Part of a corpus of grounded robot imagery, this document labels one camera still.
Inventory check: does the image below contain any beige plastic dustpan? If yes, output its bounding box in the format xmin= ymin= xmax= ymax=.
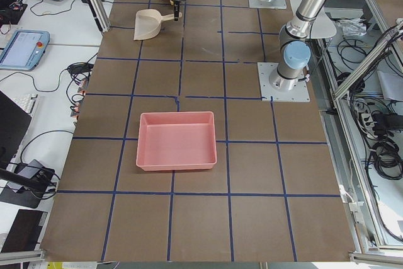
xmin=133 ymin=9 xmax=175 ymax=40

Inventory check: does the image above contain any black laptop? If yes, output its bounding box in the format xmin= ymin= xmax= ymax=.
xmin=0 ymin=92 xmax=31 ymax=169

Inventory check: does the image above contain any white keyboard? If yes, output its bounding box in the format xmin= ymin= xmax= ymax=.
xmin=12 ymin=93 xmax=39 ymax=116

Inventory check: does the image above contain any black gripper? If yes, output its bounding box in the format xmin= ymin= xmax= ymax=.
xmin=171 ymin=0 xmax=182 ymax=21

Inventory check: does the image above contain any blue teach pendant lower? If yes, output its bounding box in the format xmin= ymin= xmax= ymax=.
xmin=1 ymin=30 xmax=50 ymax=71

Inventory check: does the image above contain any pink plastic bin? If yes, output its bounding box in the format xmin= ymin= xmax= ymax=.
xmin=136 ymin=112 xmax=217 ymax=171

